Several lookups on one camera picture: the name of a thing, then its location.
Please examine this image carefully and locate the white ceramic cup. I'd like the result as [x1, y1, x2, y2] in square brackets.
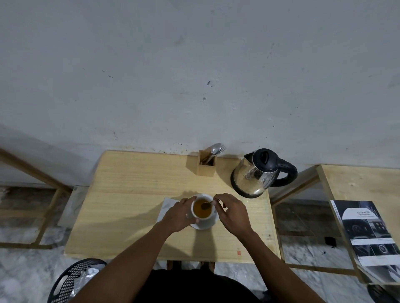
[190, 194, 217, 221]

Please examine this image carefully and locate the light wooden table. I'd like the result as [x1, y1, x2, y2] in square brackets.
[64, 150, 281, 263]

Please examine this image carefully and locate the black perforated plastic basket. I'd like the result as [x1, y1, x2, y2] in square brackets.
[47, 258, 109, 303]

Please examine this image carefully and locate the person's black clothing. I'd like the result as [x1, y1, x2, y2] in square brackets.
[134, 268, 262, 303]

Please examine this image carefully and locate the wooden cutlery holder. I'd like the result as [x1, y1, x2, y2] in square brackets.
[186, 150, 216, 178]

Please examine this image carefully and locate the crumpled clear plastic bag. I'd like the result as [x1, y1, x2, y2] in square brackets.
[72, 265, 106, 295]

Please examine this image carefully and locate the person's left forearm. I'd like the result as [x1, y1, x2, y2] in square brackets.
[70, 222, 172, 303]

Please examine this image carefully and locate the person's left hand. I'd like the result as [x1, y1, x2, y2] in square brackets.
[160, 197, 201, 234]

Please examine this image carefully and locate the dark printed magazine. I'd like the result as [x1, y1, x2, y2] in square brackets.
[330, 199, 400, 283]

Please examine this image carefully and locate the person's right forearm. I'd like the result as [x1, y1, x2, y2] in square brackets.
[238, 228, 326, 303]

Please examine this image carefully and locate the white saucer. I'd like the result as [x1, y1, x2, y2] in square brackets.
[189, 212, 219, 231]

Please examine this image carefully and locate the person's right hand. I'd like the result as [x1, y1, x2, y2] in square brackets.
[213, 193, 254, 238]

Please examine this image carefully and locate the wooden table with magazine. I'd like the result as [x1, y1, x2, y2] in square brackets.
[270, 164, 400, 285]

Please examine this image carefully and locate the white paper napkin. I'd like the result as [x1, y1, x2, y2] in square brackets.
[156, 197, 182, 223]

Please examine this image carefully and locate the brown tea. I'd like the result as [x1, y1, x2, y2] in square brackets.
[193, 199, 213, 218]

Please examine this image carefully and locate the metal spoon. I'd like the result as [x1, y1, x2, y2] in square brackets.
[204, 143, 223, 165]

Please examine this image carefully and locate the black mesh bin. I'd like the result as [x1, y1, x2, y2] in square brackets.
[367, 283, 400, 303]

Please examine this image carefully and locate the wooden frame rack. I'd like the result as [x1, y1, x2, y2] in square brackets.
[0, 146, 75, 250]

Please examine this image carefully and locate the steel electric kettle black handle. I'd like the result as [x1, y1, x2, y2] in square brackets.
[230, 148, 298, 199]

